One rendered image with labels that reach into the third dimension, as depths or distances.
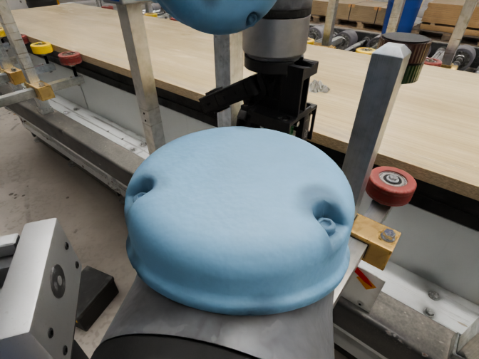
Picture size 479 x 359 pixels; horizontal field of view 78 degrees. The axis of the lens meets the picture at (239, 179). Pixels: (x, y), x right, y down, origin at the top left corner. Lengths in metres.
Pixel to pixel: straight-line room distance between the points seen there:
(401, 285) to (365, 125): 0.48
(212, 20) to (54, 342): 0.30
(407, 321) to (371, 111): 0.40
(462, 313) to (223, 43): 0.73
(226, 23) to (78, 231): 1.77
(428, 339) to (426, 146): 0.37
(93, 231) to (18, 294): 1.52
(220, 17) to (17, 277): 0.29
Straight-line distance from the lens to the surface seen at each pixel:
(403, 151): 0.71
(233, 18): 0.17
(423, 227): 0.76
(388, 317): 0.66
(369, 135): 0.43
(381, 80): 0.41
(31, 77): 1.43
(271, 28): 0.34
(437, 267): 0.83
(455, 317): 0.83
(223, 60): 0.52
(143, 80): 0.73
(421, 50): 0.44
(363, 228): 0.53
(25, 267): 0.36
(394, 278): 0.82
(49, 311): 0.35
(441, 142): 0.79
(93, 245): 1.78
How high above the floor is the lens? 1.23
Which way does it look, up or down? 38 degrees down
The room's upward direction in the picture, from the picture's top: straight up
